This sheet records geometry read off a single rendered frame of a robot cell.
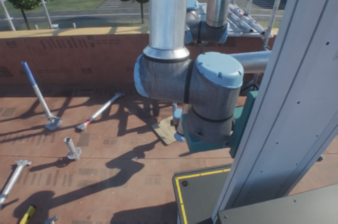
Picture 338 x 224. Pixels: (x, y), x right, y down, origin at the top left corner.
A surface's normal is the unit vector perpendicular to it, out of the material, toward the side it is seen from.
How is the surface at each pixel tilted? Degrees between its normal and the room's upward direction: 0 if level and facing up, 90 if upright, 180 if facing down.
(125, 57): 90
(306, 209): 0
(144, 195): 0
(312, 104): 90
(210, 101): 90
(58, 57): 90
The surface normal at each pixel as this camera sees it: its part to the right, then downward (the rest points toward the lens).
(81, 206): 0.00, -0.79
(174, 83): -0.22, 0.16
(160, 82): -0.25, 0.45
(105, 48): 0.00, 0.62
